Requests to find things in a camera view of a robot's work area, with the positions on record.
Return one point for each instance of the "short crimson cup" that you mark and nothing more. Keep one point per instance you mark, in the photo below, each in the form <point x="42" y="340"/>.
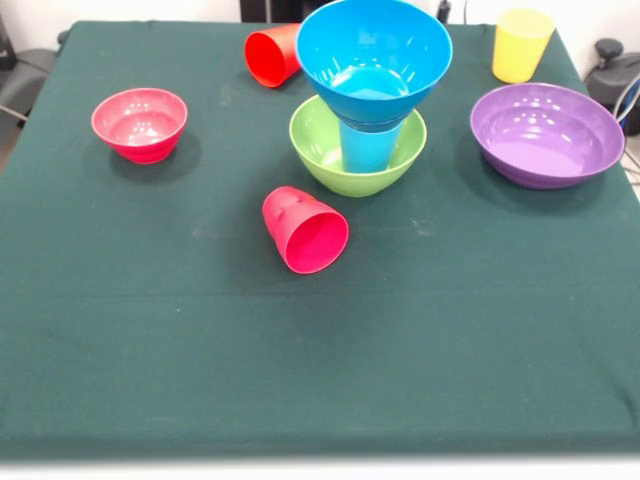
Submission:
<point x="310" y="240"/>

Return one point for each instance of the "green bowl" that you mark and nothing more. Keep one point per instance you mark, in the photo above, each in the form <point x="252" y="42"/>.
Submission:
<point x="310" y="145"/>

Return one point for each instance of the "light blue cup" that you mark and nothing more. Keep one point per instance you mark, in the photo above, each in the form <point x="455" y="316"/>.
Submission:
<point x="367" y="152"/>

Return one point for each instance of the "small dark blue bowl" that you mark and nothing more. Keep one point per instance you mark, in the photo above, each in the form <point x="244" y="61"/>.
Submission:
<point x="370" y="126"/>

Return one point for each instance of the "tall red cup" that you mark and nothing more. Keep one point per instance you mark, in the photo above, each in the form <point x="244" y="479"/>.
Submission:
<point x="270" y="57"/>

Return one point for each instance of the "light blue bowl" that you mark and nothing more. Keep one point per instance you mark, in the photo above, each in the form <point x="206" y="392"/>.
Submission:
<point x="375" y="50"/>

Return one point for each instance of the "purple bowl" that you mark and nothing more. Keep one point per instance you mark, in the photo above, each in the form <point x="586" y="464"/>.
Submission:
<point x="545" y="140"/>

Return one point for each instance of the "dark green tablecloth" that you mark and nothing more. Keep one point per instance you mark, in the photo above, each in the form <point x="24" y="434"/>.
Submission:
<point x="320" y="350"/>

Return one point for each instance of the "small crimson bowl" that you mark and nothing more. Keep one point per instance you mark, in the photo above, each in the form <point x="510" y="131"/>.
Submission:
<point x="139" y="125"/>

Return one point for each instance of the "yellow cup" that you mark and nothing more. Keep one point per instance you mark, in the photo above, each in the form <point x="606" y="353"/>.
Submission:
<point x="520" y="50"/>

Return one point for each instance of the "black office chair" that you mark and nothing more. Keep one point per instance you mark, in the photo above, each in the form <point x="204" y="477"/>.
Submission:
<point x="25" y="75"/>
<point x="610" y="75"/>

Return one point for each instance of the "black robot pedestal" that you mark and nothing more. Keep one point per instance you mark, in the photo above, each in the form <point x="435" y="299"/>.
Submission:
<point x="265" y="10"/>

